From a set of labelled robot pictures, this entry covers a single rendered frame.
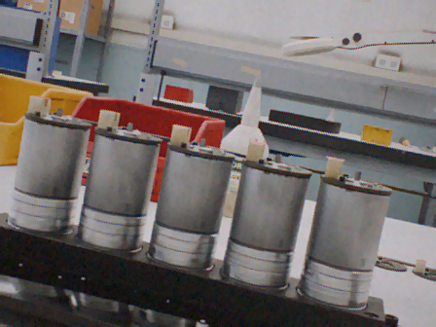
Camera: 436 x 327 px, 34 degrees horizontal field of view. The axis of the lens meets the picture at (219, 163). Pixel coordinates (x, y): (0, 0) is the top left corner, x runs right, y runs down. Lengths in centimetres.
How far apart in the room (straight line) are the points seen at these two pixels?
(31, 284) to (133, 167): 5
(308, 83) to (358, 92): 18
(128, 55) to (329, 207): 463
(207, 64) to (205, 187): 229
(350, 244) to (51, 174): 11
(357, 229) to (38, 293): 11
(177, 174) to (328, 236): 6
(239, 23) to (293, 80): 225
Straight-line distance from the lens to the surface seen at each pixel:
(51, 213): 27
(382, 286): 39
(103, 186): 25
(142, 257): 26
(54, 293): 24
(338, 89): 247
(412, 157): 251
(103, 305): 23
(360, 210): 24
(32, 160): 26
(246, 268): 24
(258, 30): 468
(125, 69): 486
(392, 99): 247
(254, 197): 24
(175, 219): 25
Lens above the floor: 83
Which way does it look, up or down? 6 degrees down
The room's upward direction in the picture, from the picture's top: 11 degrees clockwise
